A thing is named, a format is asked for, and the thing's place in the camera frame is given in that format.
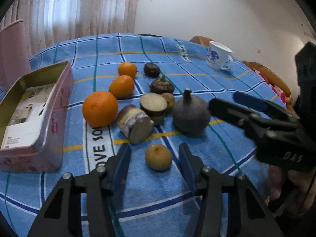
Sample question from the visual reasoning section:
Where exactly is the purple fig shaped fruit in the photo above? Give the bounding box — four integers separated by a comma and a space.
172, 88, 211, 135

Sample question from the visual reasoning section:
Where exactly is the tan round fruit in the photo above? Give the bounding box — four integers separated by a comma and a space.
145, 143, 172, 172
161, 93, 176, 113

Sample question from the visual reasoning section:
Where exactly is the brown mangosteen shell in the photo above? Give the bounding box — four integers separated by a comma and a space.
150, 75, 175, 95

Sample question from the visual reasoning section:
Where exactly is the cut taro half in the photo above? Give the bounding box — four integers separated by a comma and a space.
140, 93, 167, 125

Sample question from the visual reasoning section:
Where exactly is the large orange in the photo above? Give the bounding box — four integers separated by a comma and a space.
82, 91, 118, 127

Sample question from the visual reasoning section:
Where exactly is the dark round fruit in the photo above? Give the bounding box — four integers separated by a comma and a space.
144, 63, 161, 78

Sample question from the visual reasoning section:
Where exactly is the small orange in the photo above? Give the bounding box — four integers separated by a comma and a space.
109, 75, 134, 99
118, 62, 138, 79

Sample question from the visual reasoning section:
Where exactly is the person right hand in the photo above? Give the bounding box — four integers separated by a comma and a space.
267, 165, 315, 216

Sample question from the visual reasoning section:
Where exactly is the pink floral cushion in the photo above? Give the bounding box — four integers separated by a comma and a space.
254, 70, 286, 105

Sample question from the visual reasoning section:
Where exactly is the white blue floral mug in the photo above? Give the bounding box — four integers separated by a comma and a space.
206, 41, 233, 70

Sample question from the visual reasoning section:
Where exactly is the blue plaid tablecloth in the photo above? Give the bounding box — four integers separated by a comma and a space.
1, 34, 282, 236

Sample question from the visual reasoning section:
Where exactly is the white card inside tin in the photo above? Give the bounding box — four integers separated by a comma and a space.
1, 84, 55, 149

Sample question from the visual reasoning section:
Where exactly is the pink metal tin box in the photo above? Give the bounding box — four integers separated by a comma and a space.
1, 62, 74, 173

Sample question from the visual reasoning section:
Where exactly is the sheer floral curtain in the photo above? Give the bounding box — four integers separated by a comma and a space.
1, 0, 138, 55

